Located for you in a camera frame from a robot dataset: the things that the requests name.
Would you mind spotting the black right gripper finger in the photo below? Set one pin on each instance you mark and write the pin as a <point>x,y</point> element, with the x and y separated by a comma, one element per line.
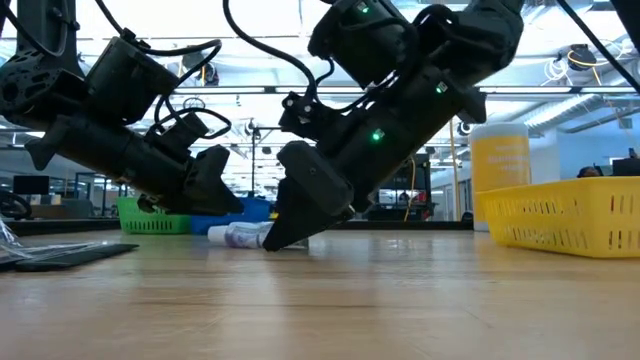
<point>312,195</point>

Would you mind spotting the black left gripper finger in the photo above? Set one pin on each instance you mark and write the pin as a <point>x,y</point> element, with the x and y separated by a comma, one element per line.
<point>212,185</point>

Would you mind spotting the white toothpaste tube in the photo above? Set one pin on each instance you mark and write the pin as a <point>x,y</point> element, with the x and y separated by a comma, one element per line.
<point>240,235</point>

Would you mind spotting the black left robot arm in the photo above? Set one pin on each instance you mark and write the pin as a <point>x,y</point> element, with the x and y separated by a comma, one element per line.
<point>30,85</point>

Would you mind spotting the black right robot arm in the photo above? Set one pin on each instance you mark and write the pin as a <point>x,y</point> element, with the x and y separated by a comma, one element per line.
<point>450,40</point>

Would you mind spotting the blue plastic basket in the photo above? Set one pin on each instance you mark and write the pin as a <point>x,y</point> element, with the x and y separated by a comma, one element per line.
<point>250,210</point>

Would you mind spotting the green plastic basket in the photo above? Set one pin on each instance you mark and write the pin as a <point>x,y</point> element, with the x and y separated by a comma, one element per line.
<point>150,220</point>

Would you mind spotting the black plastic comb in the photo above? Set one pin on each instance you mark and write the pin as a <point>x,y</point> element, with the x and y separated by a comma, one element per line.
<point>80,257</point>

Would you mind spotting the yellow canister with white lid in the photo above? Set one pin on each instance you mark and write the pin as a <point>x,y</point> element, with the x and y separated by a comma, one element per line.
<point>500,160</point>

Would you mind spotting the black computer monitor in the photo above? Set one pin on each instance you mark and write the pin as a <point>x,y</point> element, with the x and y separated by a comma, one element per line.
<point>30,185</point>
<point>626,167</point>

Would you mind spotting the black chair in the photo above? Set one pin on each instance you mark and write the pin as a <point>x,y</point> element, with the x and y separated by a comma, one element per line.
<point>11,206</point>

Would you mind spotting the black comb in clear package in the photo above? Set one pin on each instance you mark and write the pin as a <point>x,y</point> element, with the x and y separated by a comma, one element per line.
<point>20,252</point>

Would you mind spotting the long ceiling light bar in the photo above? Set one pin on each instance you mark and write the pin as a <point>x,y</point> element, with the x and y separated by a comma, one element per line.
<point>525,90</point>

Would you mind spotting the yellow plastic basket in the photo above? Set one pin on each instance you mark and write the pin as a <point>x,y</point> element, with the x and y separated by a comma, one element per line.
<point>565,220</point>

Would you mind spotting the person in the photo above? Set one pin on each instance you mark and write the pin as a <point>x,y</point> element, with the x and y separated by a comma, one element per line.
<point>589,172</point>

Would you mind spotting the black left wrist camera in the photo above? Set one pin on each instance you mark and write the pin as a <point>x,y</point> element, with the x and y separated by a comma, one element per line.
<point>177,134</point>

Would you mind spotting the black aluminium table frame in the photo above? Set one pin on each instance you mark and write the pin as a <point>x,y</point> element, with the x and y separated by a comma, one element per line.
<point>65,226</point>

